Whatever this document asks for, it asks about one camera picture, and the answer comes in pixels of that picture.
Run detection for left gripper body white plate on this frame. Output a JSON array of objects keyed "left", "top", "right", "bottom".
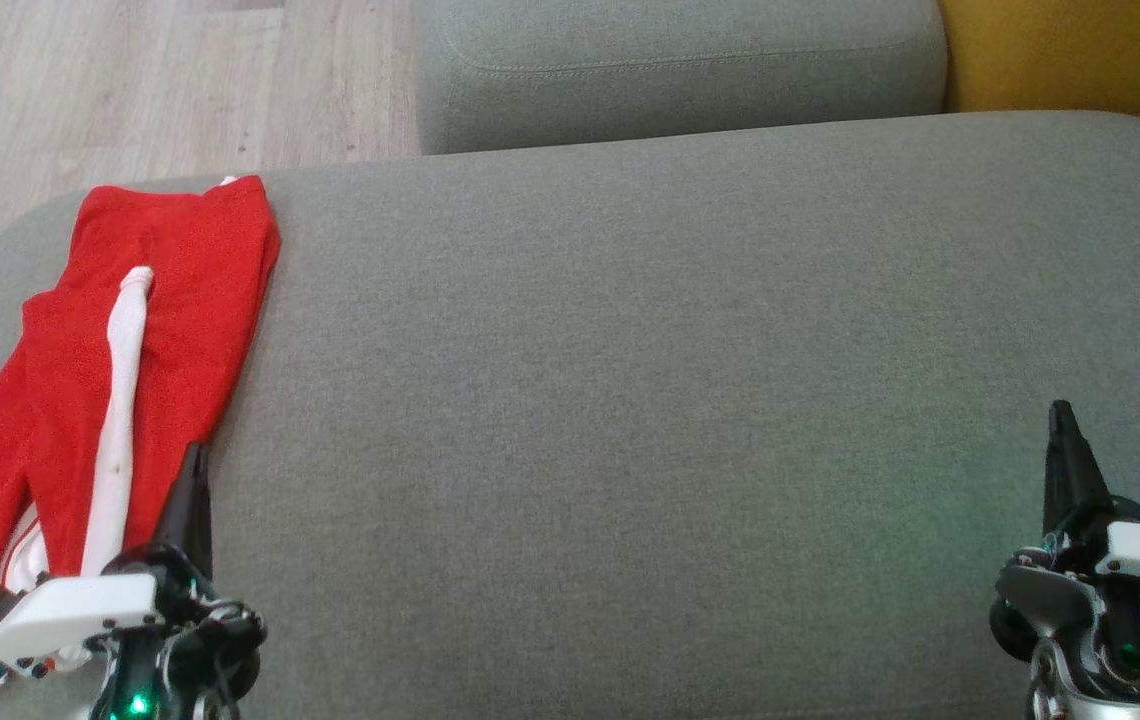
[{"left": 0, "top": 545, "right": 266, "bottom": 720}]

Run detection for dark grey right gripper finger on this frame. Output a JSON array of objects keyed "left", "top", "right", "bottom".
[{"left": 1043, "top": 400, "right": 1116, "bottom": 546}]

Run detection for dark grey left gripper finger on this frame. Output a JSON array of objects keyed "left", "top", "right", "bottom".
[{"left": 152, "top": 443, "right": 213, "bottom": 581}]

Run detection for red shorts with white stripe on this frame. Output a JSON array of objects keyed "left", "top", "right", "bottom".
[{"left": 22, "top": 175, "right": 283, "bottom": 583}]

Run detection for large yellow back cushion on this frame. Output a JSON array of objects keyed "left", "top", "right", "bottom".
[{"left": 938, "top": 0, "right": 1140, "bottom": 156}]

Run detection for large grey sofa seat cushion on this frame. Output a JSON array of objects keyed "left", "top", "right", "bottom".
[{"left": 0, "top": 110, "right": 1140, "bottom": 720}]

